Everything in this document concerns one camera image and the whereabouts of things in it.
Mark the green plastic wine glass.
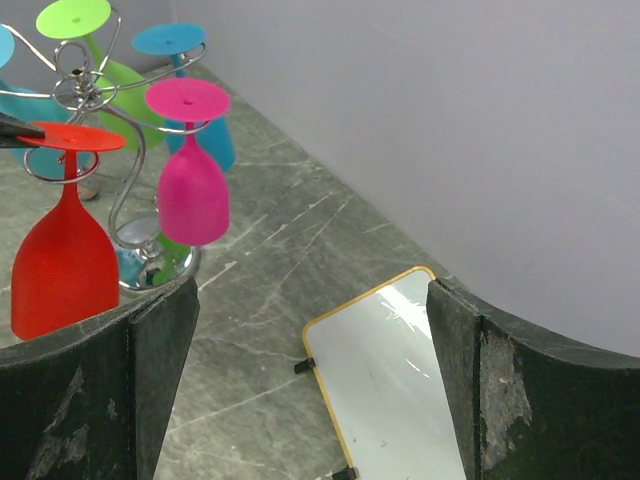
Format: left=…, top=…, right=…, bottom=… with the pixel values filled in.
left=36, top=1, right=165, bottom=148

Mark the yellow framed whiteboard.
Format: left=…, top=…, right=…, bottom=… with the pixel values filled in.
left=294, top=266, right=465, bottom=480

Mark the chrome wine glass rack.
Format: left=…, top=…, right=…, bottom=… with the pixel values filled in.
left=0, top=7, right=207, bottom=294

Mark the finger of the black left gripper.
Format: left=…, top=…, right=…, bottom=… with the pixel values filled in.
left=0, top=113, right=45, bottom=149

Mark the pink plastic wine glass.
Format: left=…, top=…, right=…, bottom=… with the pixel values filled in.
left=144, top=77, right=232, bottom=247

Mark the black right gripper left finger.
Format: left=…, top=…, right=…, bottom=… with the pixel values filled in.
left=1, top=277, right=200, bottom=479

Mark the red plastic wine glass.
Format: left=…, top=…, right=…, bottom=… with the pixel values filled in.
left=10, top=122, right=126, bottom=341

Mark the pink capped spice bottle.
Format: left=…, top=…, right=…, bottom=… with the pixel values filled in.
left=78, top=180, right=100, bottom=201

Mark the blue plastic wine glass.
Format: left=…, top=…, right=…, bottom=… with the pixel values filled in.
left=132, top=23, right=236, bottom=172

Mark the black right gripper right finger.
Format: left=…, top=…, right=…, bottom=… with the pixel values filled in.
left=426, top=278, right=639, bottom=479

